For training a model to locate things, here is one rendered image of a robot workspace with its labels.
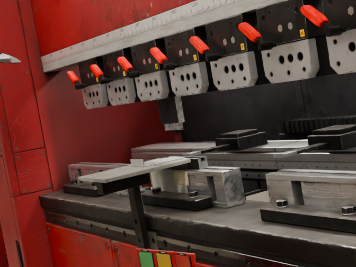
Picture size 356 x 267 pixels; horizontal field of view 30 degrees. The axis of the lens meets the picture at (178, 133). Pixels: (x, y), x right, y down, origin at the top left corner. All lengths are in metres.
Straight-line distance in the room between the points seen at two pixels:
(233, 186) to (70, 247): 0.91
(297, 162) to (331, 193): 0.46
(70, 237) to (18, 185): 0.33
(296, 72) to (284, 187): 0.28
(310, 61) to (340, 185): 0.26
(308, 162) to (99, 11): 0.81
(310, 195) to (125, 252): 0.75
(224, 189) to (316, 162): 0.26
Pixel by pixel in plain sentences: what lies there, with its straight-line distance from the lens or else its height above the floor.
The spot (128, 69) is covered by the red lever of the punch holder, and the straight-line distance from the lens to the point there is 1.93.
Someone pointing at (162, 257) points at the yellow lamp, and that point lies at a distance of 1.54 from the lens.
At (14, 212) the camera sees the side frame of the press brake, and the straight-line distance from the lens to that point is 2.64.
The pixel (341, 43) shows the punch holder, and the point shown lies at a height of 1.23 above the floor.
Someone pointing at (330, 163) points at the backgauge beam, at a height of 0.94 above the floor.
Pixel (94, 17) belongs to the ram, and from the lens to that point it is 2.17.
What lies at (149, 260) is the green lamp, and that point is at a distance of 1.58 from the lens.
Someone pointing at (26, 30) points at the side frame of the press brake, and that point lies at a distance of 2.66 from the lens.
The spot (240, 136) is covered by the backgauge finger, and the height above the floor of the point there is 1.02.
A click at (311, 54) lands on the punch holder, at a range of 1.36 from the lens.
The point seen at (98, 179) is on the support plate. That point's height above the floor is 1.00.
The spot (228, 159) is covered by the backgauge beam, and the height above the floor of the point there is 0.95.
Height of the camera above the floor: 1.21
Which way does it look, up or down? 4 degrees down
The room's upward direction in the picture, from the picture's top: 10 degrees counter-clockwise
